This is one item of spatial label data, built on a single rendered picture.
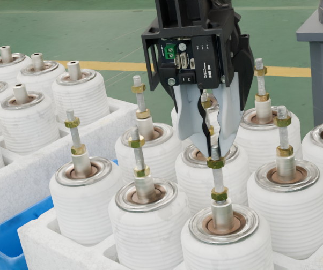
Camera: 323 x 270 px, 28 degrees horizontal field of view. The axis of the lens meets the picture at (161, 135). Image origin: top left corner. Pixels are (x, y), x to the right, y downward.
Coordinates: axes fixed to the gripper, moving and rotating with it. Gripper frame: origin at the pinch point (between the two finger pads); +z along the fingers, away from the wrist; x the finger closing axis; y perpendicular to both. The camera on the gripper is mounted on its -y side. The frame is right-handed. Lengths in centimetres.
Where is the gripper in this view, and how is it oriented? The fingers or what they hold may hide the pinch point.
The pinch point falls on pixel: (215, 140)
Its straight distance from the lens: 66.7
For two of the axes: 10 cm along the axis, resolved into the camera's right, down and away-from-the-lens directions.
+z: 1.5, 8.9, 4.2
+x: 9.6, -0.3, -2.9
